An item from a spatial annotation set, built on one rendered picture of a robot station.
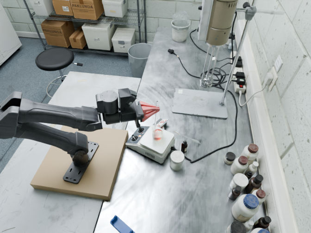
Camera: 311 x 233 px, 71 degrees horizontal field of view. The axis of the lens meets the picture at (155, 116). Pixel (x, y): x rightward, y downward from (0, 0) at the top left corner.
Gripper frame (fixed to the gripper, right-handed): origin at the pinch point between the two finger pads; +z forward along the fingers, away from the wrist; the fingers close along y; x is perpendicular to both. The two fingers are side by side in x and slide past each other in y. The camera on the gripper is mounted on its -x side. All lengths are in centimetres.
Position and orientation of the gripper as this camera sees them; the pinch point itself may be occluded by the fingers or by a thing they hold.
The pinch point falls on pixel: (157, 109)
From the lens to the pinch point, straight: 82.7
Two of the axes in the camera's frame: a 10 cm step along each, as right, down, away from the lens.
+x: -0.8, 6.7, 7.3
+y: -2.7, -7.2, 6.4
